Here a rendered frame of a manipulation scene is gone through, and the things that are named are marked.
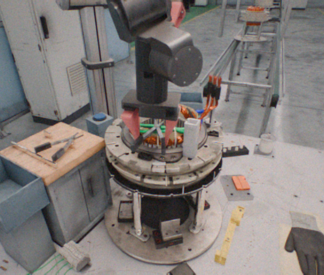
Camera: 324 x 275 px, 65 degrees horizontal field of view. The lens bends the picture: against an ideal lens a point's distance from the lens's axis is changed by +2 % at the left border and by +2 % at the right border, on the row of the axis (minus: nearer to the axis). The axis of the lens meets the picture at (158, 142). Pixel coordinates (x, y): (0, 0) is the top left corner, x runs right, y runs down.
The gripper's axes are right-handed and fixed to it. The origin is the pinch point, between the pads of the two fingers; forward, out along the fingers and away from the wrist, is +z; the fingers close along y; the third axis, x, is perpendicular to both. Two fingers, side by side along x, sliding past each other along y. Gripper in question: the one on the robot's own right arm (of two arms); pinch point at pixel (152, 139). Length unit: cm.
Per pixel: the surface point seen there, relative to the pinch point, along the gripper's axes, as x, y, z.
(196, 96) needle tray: 54, 7, 12
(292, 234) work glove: 14, 40, 37
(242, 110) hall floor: 271, 64, 114
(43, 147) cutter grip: 4.3, -28.6, 8.7
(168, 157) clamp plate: 3.8, 3.1, 7.0
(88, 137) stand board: 14.4, -21.4, 10.8
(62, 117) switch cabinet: 187, -139, 103
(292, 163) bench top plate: 52, 50, 38
